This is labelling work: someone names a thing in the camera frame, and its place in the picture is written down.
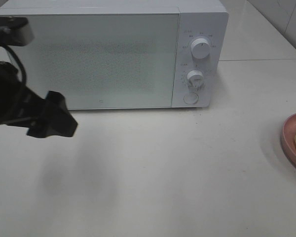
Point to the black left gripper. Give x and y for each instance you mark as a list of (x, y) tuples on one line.
[(21, 107)]

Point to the white microwave door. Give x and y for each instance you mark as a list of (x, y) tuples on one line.
[(103, 61)]

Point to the round white door release button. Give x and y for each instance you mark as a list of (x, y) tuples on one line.
[(191, 98)]

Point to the white microwave knob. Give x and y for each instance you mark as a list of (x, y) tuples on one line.
[(195, 79), (200, 48)]

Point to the pink plate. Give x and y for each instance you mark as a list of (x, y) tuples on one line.
[(287, 139)]

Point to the white microwave oven body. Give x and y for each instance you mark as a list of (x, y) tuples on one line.
[(122, 54)]

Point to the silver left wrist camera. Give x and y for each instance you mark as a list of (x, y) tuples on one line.
[(15, 31)]

